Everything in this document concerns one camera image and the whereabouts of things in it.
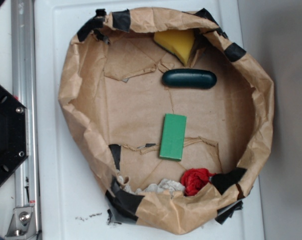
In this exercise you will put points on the aluminium extrusion rail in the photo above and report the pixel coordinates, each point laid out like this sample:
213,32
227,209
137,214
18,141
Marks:
27,186

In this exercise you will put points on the brown paper bag bin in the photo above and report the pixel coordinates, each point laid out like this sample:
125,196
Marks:
114,103

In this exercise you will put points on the white paper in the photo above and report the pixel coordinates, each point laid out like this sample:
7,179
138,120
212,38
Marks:
169,186

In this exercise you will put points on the yellow sponge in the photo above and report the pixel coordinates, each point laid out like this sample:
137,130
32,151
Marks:
177,42

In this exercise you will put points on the metal corner bracket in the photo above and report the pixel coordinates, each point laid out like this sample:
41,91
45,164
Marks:
22,225

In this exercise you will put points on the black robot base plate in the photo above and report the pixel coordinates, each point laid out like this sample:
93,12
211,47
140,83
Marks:
13,137

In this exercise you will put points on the green rectangular box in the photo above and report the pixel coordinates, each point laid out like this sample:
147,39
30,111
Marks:
172,142

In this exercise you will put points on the dark green oval case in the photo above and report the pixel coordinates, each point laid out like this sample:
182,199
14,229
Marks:
189,78

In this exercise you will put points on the red crumpled cloth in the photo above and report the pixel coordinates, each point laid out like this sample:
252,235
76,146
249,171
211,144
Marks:
195,179

